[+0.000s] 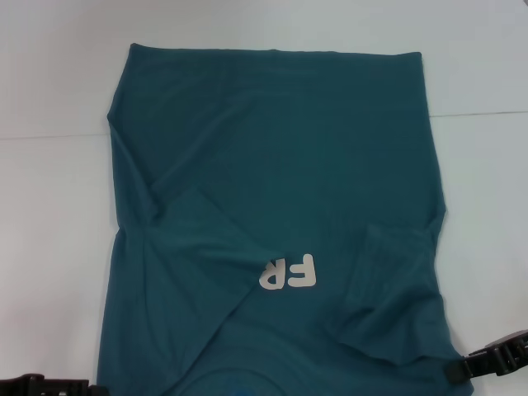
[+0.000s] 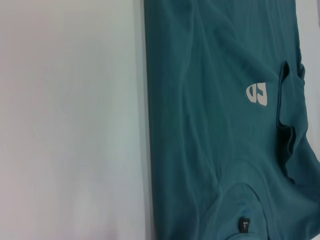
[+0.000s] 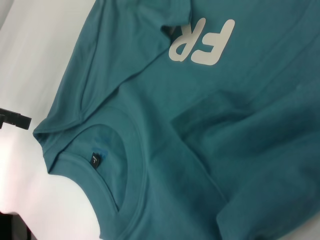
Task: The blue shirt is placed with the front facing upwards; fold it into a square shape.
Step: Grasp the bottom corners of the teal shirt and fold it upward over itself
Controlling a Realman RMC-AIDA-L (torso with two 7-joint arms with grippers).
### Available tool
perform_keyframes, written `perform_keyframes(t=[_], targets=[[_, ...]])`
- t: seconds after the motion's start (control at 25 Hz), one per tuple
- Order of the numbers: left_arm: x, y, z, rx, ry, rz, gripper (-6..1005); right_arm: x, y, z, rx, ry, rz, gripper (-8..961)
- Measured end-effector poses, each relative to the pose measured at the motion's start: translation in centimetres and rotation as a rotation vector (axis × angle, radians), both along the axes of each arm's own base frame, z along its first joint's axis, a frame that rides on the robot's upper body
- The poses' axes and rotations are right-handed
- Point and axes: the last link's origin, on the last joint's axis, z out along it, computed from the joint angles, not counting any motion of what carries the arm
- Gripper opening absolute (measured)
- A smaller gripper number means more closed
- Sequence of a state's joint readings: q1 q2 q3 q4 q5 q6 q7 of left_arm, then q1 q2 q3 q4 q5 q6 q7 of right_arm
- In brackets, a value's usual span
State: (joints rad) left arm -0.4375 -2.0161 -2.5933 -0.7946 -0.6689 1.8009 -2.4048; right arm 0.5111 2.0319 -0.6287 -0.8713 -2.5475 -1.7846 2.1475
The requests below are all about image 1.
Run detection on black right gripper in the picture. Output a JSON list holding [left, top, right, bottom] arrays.
[[445, 328, 528, 385]]

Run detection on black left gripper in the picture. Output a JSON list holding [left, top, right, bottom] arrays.
[[0, 375, 109, 396]]

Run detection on teal blue printed t-shirt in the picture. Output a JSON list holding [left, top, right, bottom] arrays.
[[97, 42, 475, 396]]

